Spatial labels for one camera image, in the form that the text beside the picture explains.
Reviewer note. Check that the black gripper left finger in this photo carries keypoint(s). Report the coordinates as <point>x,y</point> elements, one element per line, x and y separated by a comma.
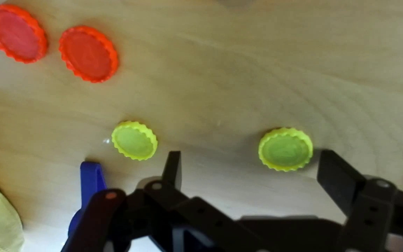
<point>172,168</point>

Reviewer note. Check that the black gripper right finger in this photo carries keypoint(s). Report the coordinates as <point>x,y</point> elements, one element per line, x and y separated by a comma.
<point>341,179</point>

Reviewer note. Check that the yellow game disc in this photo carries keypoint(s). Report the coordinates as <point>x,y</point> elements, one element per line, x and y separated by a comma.
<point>285,148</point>
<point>134,140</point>

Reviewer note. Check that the blue perforated game grid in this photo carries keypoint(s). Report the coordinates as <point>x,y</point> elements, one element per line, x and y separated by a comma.
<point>91,179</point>

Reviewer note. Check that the red game disc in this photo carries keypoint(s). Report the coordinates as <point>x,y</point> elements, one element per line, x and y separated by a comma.
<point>15,32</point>
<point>88,53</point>

